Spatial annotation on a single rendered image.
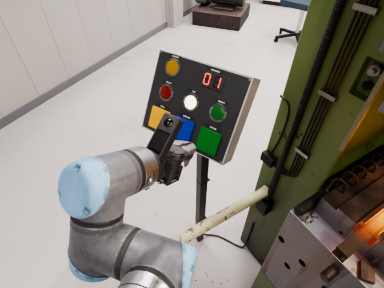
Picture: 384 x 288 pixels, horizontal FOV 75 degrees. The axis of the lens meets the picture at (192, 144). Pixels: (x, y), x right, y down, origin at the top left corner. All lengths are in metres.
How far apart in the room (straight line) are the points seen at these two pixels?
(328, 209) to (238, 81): 0.43
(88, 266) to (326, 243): 0.57
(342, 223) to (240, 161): 1.44
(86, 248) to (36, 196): 1.73
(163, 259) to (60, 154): 2.06
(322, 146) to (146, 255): 0.64
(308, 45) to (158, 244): 0.65
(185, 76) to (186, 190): 1.21
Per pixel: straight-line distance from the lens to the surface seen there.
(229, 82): 0.77
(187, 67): 0.83
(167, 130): 0.56
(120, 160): 0.45
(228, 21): 4.57
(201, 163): 1.07
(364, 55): 0.74
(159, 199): 1.88
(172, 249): 0.45
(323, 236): 0.79
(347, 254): 0.68
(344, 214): 0.76
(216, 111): 0.77
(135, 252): 0.45
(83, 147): 2.39
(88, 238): 0.47
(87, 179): 0.41
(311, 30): 0.82
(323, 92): 0.80
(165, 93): 0.87
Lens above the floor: 1.56
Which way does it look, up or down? 44 degrees down
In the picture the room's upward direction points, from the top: straight up
